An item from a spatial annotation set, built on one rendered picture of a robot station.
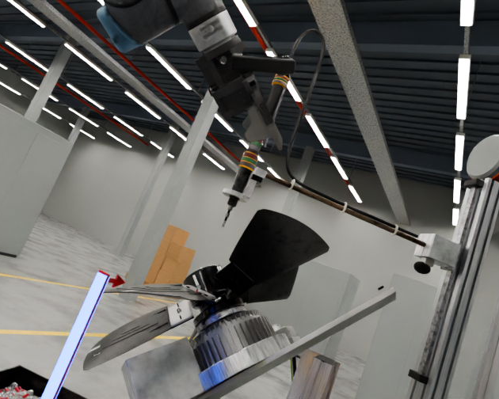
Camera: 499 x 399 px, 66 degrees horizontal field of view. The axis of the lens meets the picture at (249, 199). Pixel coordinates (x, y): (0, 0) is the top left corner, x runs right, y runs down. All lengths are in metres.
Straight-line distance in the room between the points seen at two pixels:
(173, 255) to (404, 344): 5.37
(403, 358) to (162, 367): 5.61
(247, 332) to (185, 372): 0.17
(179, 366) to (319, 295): 7.39
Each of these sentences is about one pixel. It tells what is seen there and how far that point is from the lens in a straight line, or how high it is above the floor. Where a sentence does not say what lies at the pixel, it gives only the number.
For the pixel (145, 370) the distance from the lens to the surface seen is 0.95.
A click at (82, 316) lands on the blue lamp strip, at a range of 0.73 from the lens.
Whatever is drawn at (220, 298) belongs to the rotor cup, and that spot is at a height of 1.19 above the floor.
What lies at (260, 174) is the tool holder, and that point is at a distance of 1.03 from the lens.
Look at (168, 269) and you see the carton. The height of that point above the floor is 0.60.
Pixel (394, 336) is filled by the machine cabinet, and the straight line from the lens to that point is 6.41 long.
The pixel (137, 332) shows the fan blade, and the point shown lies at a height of 1.03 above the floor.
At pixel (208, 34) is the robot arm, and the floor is 1.62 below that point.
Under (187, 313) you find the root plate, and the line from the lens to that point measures 1.08.
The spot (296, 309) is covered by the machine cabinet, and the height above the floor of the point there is 0.86.
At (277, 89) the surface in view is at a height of 1.77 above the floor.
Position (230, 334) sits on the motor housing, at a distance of 0.97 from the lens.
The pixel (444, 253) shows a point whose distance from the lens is 1.25.
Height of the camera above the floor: 1.29
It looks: 10 degrees up
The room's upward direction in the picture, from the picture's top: 21 degrees clockwise
